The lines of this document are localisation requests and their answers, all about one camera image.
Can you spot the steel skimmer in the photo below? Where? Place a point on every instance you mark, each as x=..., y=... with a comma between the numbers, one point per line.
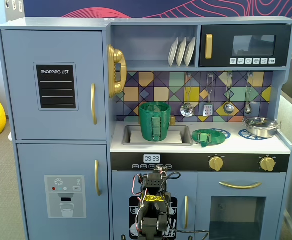
x=187, y=110

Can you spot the steel pot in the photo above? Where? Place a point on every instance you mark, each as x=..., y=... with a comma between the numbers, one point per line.
x=259, y=132

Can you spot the blue fridge door with board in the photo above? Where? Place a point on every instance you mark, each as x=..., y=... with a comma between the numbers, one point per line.
x=20, y=100

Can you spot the green lid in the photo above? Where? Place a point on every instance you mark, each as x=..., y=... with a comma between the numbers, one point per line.
x=217, y=136

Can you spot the steel ladle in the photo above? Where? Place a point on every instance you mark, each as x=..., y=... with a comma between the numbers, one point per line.
x=228, y=108

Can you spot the blue oven door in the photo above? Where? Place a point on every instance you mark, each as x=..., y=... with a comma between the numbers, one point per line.
x=206, y=187

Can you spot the black shopping list board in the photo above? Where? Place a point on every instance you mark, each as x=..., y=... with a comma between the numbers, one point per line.
x=56, y=100

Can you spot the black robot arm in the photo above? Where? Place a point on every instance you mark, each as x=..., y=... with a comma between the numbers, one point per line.
x=152, y=222

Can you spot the gold stove knob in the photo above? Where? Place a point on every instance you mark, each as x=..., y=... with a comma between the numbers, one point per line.
x=267, y=164
x=216, y=163

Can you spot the blue toy kitchen unit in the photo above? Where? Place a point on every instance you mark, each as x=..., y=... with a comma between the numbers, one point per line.
x=60, y=23

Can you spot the blue dishwasher door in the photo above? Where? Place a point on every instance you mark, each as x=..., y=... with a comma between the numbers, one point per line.
x=120, y=185

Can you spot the white toy plate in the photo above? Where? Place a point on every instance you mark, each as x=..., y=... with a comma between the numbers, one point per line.
x=180, y=52
x=172, y=52
x=189, y=51

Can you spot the grey water dispenser sticker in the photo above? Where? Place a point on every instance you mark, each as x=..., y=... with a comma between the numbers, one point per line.
x=53, y=205

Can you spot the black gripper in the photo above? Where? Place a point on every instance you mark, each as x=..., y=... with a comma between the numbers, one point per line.
x=154, y=183

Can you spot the steel pot lid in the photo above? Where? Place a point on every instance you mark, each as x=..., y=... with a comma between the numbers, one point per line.
x=259, y=122

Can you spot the steel spoon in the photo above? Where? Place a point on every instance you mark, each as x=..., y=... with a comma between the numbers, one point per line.
x=247, y=109

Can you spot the blue fridge door with dispenser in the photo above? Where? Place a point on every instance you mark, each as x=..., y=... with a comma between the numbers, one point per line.
x=30, y=160

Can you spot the black toy microwave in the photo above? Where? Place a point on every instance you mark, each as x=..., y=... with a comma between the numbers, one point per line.
x=221, y=50

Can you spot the green recipient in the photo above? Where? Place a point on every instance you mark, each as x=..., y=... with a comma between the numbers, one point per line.
x=148, y=120

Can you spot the steel slotted spatula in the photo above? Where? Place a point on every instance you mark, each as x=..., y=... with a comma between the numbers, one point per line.
x=208, y=110

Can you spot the gold toy telephone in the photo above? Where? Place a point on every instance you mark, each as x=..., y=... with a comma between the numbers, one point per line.
x=118, y=57

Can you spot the gold toy faucet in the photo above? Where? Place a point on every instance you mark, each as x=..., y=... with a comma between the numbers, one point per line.
x=172, y=120

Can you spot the grey toy sink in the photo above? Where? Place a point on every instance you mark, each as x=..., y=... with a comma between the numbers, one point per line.
x=127, y=136

